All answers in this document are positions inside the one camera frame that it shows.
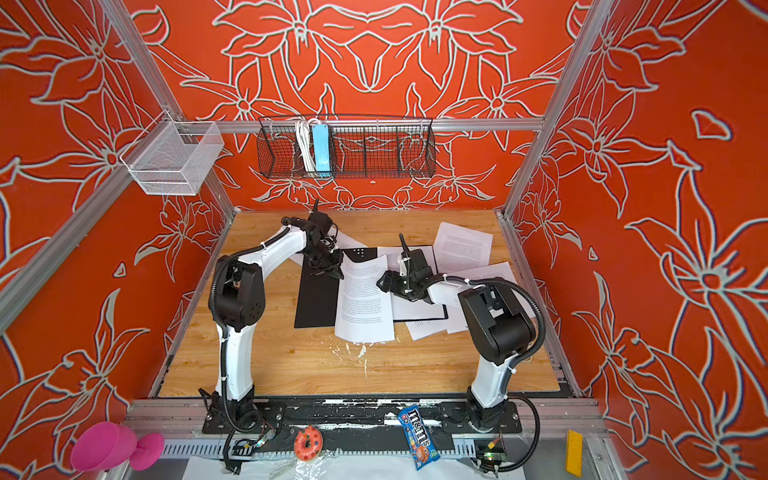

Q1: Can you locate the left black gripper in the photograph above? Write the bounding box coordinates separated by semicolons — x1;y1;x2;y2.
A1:
302;244;345;278

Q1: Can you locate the clear plastic bin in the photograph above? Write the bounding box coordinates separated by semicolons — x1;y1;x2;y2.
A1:
119;120;224;196

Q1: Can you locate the blue m&m's candy bag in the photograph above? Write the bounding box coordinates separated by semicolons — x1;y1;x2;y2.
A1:
397;405;440;470

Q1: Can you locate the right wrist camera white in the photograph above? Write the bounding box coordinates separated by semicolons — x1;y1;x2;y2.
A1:
399;252;414;276

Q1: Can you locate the black wire basket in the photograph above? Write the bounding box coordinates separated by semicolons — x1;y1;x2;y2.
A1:
256;115;437;180

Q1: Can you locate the yellow block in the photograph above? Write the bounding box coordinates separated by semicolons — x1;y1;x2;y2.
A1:
565;430;584;478

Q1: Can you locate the red donut toy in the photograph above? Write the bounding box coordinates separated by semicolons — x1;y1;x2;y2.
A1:
293;426;323;462

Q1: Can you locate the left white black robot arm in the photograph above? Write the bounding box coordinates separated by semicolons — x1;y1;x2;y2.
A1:
207;209;344;434

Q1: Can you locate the small circuit board with wires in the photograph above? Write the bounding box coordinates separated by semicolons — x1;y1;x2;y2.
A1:
476;436;506;474

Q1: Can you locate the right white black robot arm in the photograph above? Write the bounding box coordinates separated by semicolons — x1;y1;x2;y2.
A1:
376;248;546;474

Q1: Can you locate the white cable in basket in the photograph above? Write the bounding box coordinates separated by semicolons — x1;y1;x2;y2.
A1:
294;119;319;175

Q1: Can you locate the pink plastic goblet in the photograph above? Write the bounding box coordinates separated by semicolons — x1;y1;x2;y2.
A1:
70;421;165;472

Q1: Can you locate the blue white box in basket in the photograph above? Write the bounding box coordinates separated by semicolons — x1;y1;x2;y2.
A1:
312;123;331;177

